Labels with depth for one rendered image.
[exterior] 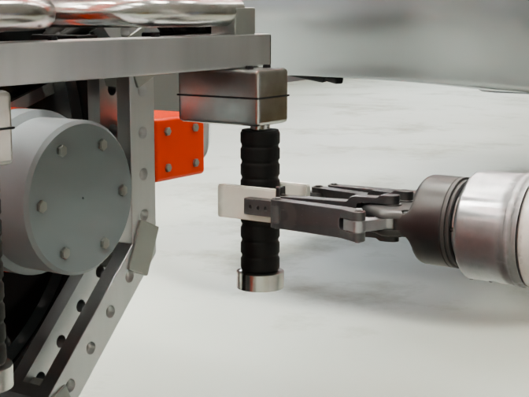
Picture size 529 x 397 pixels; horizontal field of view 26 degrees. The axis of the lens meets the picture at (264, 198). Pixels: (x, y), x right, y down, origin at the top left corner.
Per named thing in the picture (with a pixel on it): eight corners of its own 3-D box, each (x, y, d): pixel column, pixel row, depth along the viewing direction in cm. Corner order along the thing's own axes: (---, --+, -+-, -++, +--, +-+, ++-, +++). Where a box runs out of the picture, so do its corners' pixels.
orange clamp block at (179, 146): (103, 177, 129) (154, 168, 136) (157, 183, 124) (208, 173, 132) (101, 115, 127) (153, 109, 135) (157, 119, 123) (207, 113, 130)
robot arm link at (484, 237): (554, 276, 95) (486, 267, 98) (559, 167, 93) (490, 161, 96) (512, 299, 87) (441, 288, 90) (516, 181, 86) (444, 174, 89)
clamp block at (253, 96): (209, 116, 110) (209, 61, 109) (289, 122, 105) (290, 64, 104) (177, 121, 106) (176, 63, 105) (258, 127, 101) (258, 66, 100)
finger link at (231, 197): (286, 223, 101) (281, 224, 101) (221, 215, 105) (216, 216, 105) (286, 189, 101) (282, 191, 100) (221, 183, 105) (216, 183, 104)
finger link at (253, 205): (297, 218, 100) (279, 223, 97) (249, 212, 103) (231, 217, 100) (298, 201, 100) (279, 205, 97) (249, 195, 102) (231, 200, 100)
